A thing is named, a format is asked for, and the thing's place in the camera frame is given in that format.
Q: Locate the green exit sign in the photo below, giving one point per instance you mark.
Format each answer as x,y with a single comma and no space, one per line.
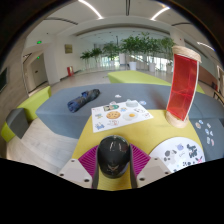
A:
39,42

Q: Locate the white rectangular printed mat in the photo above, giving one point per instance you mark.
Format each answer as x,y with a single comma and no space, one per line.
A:
116,121

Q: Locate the ceiling light strips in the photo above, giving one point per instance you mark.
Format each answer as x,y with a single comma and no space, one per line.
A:
90,8

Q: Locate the red panel wooden tower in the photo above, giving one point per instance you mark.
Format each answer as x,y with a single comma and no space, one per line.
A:
181,86

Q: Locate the grey door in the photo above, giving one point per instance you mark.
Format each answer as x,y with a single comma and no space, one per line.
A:
39,71

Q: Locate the white round printed mouse pad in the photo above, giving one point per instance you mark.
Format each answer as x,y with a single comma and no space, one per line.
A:
180,155

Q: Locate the lime green bench seat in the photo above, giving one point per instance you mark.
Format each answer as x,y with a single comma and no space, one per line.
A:
133,77
31,103
200,88

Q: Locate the red fire extinguisher box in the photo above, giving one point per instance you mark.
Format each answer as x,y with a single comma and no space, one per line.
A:
70,71

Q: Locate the brown wall plaque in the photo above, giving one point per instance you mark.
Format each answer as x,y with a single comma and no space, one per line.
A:
68,48

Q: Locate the small grey seat block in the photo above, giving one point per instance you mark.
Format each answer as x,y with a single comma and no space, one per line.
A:
16,121

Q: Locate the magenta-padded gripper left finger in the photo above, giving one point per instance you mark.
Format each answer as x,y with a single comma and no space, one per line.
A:
88,161

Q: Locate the potted green plants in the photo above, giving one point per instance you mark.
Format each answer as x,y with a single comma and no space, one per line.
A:
133,45

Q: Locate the large grey bench seat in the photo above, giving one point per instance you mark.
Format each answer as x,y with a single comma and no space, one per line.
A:
60,116

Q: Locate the black computer mouse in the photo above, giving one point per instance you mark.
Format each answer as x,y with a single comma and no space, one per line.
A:
113,155

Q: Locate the black frame chair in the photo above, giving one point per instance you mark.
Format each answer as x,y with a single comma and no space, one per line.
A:
218,95

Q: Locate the small sticker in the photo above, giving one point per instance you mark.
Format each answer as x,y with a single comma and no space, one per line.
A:
208,140
142,102
200,122
211,133
212,142
118,96
198,125
209,125
206,131

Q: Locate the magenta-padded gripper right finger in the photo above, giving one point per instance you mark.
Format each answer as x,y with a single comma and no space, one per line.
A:
140,160

